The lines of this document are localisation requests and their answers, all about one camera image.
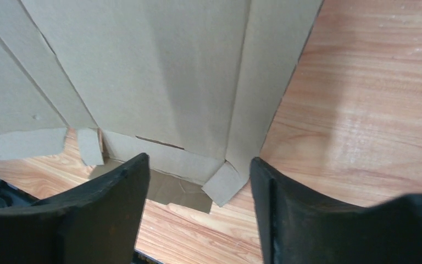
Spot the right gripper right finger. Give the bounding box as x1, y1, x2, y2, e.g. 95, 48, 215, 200
249, 157, 422, 263

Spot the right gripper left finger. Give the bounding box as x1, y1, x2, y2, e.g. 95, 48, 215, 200
0, 153, 150, 263

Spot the cardboard box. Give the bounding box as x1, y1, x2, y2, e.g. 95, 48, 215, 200
0, 1, 322, 212

